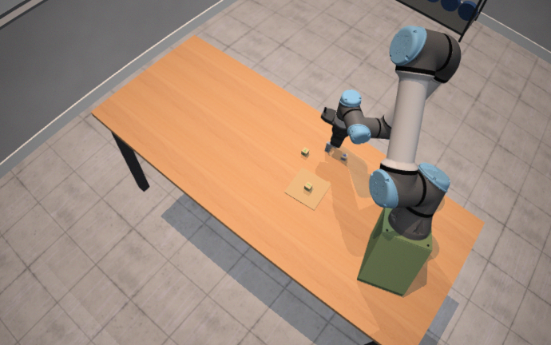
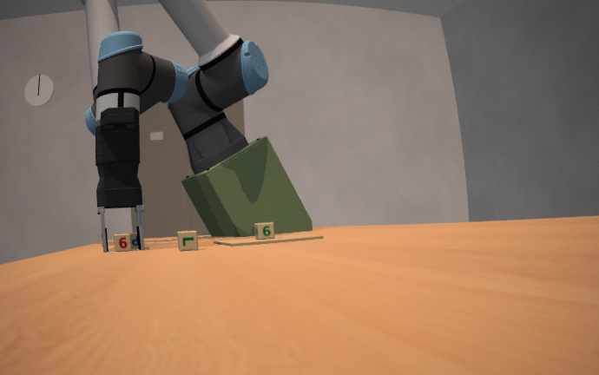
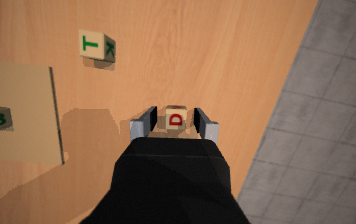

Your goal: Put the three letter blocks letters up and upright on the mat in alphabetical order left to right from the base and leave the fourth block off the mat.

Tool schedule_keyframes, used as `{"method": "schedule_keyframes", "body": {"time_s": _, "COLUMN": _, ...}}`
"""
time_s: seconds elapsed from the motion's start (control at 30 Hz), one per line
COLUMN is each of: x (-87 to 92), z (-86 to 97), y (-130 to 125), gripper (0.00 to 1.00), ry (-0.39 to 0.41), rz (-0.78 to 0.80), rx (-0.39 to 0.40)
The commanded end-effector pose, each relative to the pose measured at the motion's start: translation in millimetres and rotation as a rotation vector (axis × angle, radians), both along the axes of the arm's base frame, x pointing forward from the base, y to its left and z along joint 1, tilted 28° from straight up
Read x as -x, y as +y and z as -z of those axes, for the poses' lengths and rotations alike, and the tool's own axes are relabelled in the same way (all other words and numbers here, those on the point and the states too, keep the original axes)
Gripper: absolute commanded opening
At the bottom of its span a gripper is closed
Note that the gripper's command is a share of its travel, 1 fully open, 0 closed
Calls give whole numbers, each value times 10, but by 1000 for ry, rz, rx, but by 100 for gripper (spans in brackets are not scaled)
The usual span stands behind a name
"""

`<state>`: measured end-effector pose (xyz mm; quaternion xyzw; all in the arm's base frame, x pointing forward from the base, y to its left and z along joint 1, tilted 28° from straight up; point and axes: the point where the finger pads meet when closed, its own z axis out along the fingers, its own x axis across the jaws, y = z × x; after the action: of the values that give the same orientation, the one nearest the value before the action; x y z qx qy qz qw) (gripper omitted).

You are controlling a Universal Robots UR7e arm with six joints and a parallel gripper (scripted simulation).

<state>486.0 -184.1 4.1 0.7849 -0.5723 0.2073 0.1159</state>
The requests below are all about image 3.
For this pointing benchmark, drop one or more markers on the tan flat mat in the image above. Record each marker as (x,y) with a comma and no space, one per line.
(35,136)

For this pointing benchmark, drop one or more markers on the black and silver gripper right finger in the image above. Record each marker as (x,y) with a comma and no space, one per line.
(205,127)

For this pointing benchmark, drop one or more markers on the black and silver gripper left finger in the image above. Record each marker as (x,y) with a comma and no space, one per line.
(142,126)

